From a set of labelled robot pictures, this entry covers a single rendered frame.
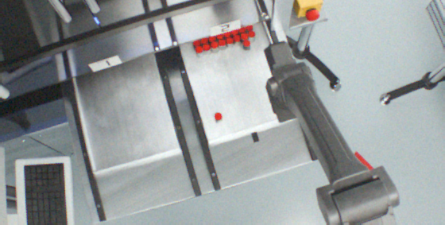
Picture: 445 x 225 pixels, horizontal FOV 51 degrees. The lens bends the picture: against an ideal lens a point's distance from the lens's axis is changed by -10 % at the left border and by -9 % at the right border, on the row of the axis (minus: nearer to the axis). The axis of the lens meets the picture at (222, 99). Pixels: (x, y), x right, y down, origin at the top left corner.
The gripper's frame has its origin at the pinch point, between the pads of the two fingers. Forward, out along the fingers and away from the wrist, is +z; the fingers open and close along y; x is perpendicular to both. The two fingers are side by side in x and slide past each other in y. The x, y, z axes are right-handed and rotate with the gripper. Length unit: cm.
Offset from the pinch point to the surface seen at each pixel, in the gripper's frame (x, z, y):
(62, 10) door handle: 40, -39, 22
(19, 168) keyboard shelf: 80, 29, 10
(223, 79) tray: 10.0, 20.6, 16.5
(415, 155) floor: -74, 107, -21
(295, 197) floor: -12, 108, -21
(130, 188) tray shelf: 44.3, 20.6, -6.8
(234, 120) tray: 10.5, 20.3, 3.9
